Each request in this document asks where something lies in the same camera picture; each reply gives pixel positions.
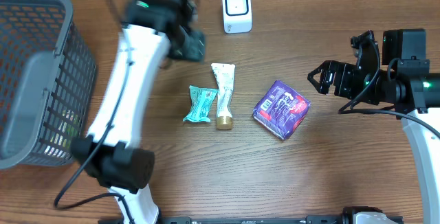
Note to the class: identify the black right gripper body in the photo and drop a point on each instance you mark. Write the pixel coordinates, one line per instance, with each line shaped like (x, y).
(351, 83)

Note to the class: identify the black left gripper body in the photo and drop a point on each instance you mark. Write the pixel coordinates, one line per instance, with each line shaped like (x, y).
(192, 47)

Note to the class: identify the white tube gold cap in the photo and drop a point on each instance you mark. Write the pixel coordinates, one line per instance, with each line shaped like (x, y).
(224, 74)

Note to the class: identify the teal snack wrapper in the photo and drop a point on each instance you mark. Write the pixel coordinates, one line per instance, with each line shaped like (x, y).
(202, 99)

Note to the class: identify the purple pad package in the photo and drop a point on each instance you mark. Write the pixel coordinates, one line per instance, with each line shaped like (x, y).
(281, 110)

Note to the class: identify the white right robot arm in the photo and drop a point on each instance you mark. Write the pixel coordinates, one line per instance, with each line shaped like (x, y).
(393, 78)

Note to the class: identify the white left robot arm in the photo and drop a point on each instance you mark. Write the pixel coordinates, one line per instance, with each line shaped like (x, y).
(110, 152)

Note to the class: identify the white barcode scanner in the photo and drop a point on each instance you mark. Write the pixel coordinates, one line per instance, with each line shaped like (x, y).
(237, 16)

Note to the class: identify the grey plastic basket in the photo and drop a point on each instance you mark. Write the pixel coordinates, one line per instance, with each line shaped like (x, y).
(48, 75)

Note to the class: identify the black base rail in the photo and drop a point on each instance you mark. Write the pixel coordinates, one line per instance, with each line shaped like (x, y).
(359, 214)

